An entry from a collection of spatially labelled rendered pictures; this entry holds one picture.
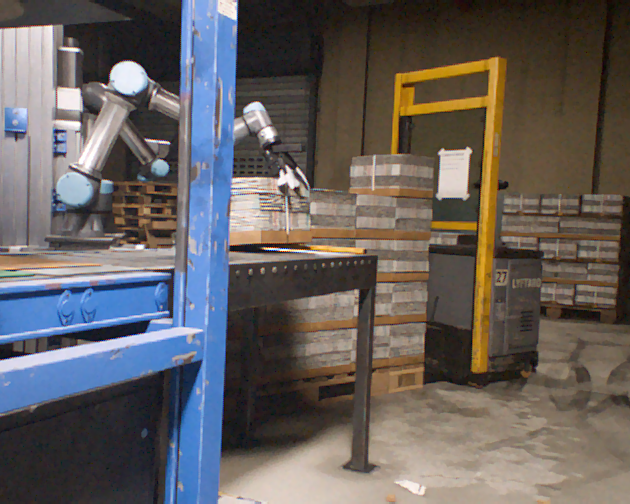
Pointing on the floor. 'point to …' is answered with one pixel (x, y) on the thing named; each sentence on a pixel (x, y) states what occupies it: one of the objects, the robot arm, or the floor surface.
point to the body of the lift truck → (507, 278)
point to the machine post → (202, 246)
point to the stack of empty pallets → (142, 208)
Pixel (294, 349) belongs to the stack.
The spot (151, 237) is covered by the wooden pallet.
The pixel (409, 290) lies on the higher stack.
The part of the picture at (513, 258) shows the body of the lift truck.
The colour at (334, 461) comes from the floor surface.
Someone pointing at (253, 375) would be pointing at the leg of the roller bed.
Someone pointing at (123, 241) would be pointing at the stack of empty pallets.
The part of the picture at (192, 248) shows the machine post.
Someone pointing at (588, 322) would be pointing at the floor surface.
